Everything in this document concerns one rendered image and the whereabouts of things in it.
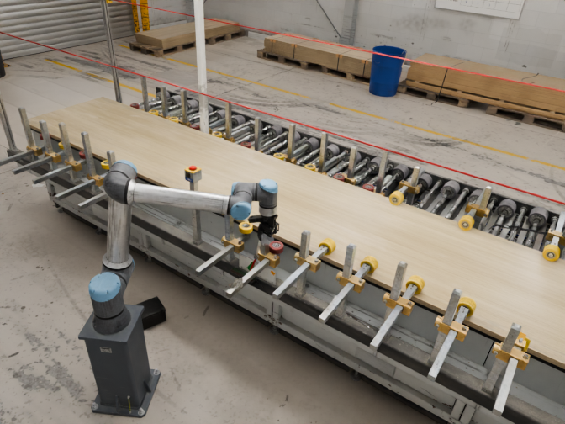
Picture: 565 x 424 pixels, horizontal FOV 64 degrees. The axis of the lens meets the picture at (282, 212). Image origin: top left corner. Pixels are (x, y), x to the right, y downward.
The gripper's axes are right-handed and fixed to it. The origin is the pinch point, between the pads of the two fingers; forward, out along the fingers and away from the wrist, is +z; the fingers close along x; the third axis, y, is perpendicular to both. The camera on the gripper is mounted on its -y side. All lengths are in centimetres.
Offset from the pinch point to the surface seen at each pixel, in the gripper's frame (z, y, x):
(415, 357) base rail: 30, 88, 5
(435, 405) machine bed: 84, 102, 29
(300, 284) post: 21.7, 21.1, 6.2
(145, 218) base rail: 31, -101, 6
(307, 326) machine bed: 79, 15, 31
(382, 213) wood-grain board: 10, 33, 83
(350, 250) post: -13.6, 45.6, 6.2
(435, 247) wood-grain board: 10, 72, 68
